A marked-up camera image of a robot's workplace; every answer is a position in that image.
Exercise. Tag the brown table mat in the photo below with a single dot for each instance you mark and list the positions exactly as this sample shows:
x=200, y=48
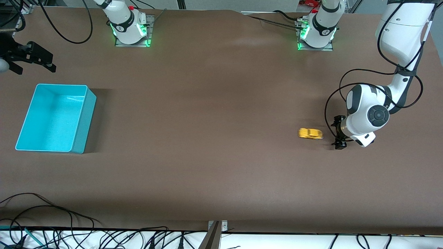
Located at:
x=221, y=138

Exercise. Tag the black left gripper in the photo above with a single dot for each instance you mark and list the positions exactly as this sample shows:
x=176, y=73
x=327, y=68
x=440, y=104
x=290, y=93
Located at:
x=337, y=131

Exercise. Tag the turquoise plastic bin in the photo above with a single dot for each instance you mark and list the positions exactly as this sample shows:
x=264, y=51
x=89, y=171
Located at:
x=52, y=121

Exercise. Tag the yellow beetle toy car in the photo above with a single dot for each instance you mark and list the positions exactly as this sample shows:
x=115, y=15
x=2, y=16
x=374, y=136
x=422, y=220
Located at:
x=310, y=133

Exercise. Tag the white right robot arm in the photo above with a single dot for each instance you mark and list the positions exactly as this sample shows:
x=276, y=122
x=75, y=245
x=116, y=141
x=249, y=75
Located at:
x=126, y=24

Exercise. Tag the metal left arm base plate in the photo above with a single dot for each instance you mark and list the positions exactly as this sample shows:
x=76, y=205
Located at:
x=315, y=49

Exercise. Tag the grey metal post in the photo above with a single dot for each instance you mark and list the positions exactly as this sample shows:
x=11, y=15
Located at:
x=213, y=238

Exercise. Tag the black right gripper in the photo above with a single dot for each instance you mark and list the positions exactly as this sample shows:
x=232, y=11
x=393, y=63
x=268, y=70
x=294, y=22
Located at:
x=9, y=50

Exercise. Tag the black frame post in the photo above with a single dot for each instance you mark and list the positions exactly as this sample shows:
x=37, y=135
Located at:
x=181, y=4

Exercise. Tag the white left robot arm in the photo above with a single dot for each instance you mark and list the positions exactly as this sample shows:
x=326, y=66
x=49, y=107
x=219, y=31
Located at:
x=367, y=114

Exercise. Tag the metal table bracket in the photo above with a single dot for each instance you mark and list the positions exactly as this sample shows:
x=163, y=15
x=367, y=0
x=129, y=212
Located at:
x=224, y=226

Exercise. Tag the red box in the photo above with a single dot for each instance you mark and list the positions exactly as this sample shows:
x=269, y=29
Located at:
x=309, y=3

